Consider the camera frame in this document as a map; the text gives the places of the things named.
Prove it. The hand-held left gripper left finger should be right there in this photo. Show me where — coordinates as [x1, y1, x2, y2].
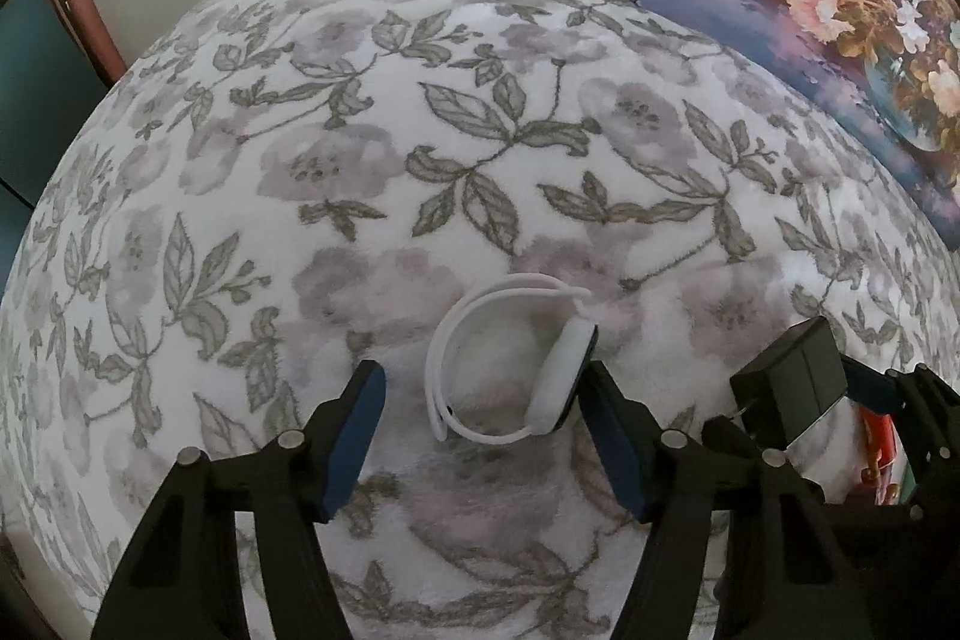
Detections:
[90, 360, 388, 640]

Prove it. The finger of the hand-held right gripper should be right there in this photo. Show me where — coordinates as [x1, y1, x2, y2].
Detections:
[844, 361, 960, 510]
[701, 413, 788, 461]

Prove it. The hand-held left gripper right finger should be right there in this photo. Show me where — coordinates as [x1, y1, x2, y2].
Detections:
[587, 361, 856, 640]

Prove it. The black box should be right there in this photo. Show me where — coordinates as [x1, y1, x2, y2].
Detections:
[730, 317, 852, 452]

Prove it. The white smartwatch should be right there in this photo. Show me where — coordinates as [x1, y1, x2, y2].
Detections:
[424, 275, 601, 446]

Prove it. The red snack packet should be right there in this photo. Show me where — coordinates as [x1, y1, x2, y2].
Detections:
[857, 406, 902, 507]

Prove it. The floral painting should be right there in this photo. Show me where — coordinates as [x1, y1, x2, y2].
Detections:
[636, 0, 960, 251]

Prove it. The dark teal cabinet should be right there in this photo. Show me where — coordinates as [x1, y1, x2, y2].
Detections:
[0, 0, 113, 214]

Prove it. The red board edge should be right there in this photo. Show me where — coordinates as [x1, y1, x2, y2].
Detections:
[39, 0, 127, 86]

